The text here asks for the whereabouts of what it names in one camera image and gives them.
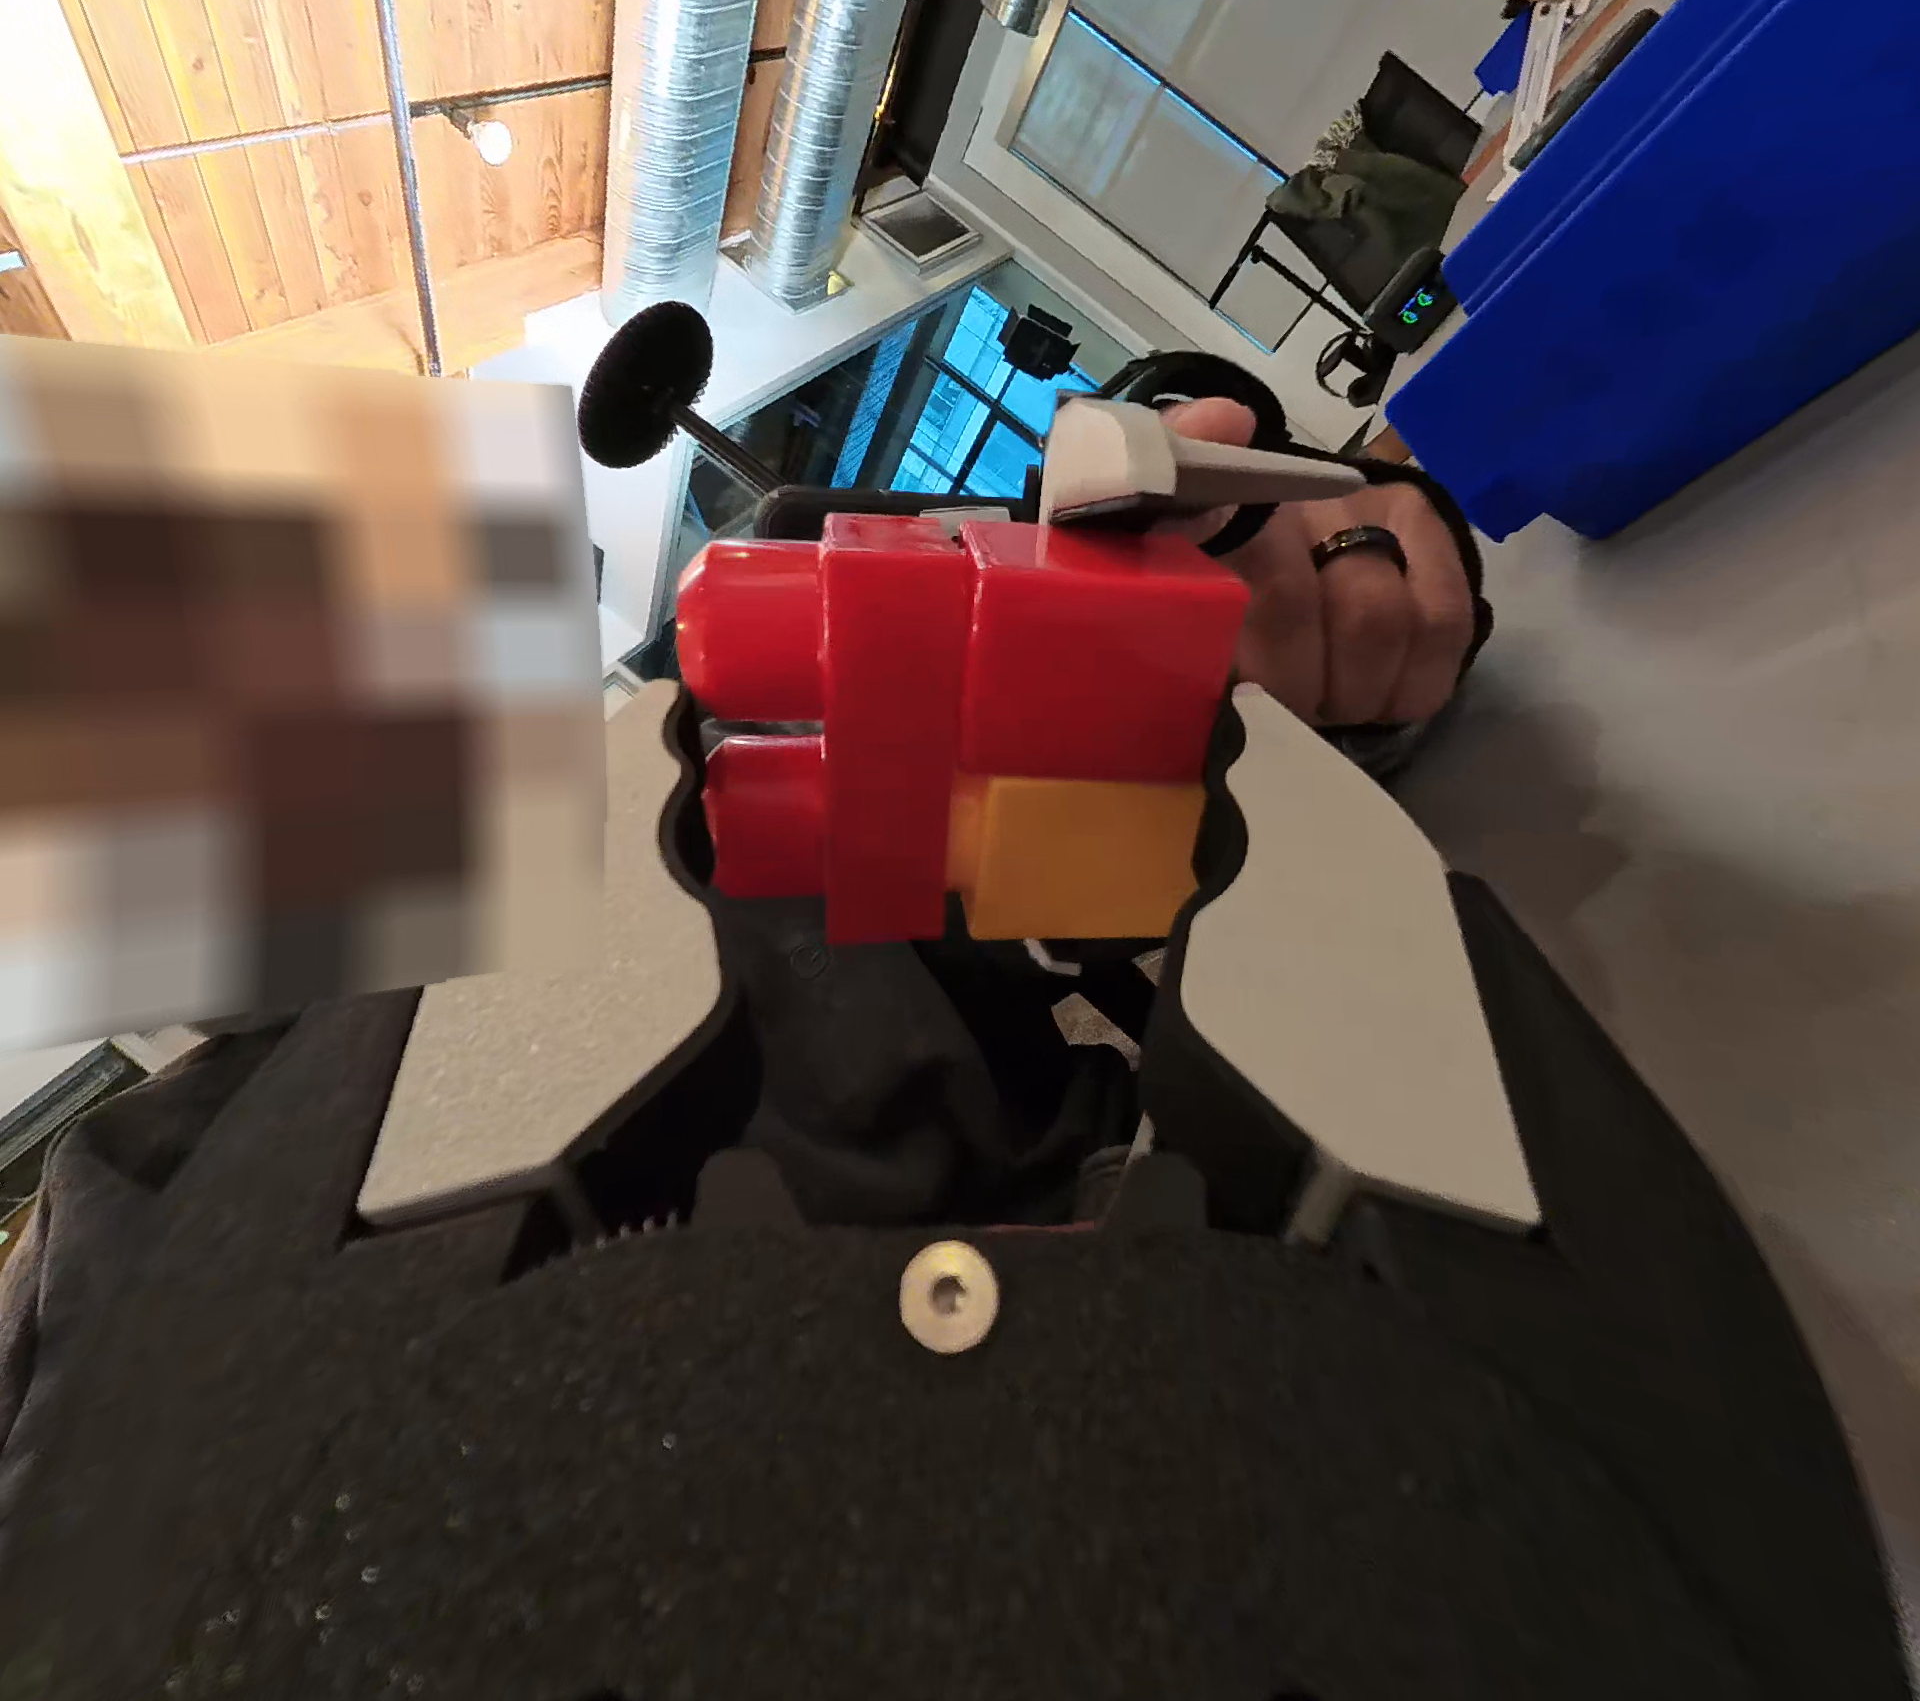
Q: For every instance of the black studio light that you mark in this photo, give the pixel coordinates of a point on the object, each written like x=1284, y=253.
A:
x=1038, y=345

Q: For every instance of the black folding chair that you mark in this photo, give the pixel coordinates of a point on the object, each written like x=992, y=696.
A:
x=1410, y=104

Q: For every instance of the metal ceiling pipe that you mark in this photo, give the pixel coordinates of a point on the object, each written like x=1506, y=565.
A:
x=395, y=81

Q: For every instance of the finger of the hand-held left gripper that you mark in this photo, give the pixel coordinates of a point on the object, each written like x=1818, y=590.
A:
x=1112, y=462

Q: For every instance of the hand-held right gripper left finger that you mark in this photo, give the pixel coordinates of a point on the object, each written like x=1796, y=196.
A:
x=601, y=1070

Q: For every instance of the black device green lights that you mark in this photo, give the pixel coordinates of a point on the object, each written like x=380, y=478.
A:
x=1412, y=312

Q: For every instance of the green jacket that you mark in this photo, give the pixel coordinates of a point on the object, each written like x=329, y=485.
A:
x=1381, y=194

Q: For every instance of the blue plastic bin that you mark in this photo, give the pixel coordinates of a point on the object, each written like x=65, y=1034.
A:
x=1678, y=230

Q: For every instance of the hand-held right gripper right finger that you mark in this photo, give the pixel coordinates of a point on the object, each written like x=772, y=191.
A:
x=1336, y=981

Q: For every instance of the yellow one-stud block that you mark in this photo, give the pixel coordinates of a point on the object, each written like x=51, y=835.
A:
x=1078, y=854

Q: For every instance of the black round disc on rod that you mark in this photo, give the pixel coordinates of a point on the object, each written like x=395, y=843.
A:
x=647, y=384

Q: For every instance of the person's left hand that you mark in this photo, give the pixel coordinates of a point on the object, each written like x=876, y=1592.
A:
x=1350, y=637

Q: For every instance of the large glass window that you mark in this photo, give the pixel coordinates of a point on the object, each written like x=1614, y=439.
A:
x=1156, y=81

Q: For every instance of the red one-stud block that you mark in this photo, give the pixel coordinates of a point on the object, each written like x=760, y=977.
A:
x=1094, y=667

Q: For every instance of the red two-stud block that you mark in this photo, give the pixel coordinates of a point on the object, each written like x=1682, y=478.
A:
x=893, y=713

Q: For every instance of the ceiling spot lamp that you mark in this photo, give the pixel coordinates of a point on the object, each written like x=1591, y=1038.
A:
x=488, y=141

